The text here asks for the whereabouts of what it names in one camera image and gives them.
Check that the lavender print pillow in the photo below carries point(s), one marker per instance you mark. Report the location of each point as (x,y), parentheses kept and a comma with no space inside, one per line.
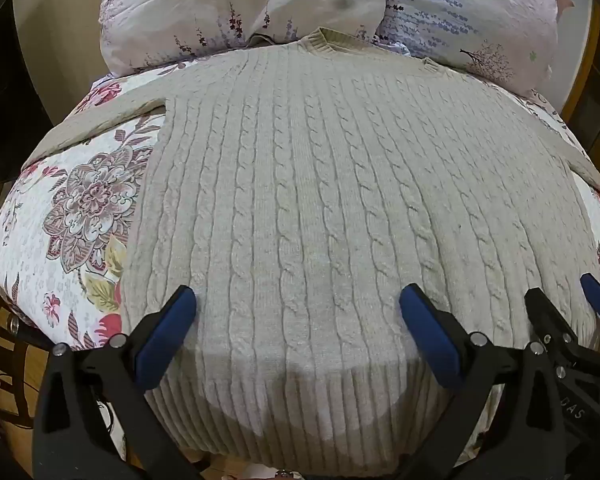
(470,15)

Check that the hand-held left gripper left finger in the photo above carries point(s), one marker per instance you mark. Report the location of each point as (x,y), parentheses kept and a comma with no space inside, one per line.
(164,342)

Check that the pink floral pillow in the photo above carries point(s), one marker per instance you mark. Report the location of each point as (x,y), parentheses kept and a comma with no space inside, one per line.
(220,5)

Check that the wooden bed frame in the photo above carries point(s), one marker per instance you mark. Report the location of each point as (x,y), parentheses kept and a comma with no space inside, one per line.
(587,80)

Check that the floral bed quilt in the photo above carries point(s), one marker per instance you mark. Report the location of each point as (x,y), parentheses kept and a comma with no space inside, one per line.
(65,240)

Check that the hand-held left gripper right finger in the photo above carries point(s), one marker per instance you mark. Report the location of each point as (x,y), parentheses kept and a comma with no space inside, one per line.
(430,342)

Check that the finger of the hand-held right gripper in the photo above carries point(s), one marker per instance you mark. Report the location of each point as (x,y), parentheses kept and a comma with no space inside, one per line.
(599,299)
(547,312)

